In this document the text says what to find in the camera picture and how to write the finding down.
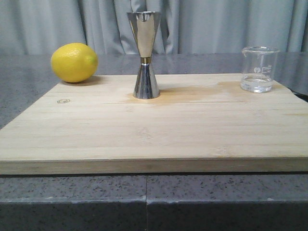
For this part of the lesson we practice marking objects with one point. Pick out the silver double jigger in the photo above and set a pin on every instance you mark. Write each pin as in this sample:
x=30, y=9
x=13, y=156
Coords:
x=144, y=26

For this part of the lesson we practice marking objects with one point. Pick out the clear glass beaker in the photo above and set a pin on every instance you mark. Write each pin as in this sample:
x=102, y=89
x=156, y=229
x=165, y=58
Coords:
x=258, y=68

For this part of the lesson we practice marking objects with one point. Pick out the wooden cutting board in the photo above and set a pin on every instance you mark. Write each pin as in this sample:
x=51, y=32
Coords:
x=199, y=123

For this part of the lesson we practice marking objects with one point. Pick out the yellow lemon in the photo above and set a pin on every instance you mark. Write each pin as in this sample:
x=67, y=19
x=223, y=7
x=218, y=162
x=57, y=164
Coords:
x=74, y=62

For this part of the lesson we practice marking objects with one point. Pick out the grey curtain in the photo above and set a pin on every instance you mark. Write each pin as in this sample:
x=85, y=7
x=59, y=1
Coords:
x=187, y=26

